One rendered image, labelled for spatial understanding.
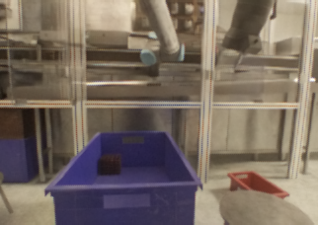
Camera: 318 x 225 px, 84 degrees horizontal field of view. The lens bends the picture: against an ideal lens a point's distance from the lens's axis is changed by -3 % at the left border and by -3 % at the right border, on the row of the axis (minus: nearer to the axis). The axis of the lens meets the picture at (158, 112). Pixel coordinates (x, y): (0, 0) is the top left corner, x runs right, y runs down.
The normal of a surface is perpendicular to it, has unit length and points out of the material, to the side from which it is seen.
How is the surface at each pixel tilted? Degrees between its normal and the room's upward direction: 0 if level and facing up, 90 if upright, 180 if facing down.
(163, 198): 90
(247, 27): 122
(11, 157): 90
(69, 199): 90
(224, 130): 90
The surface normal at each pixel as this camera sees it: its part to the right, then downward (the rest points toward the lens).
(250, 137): 0.10, 0.13
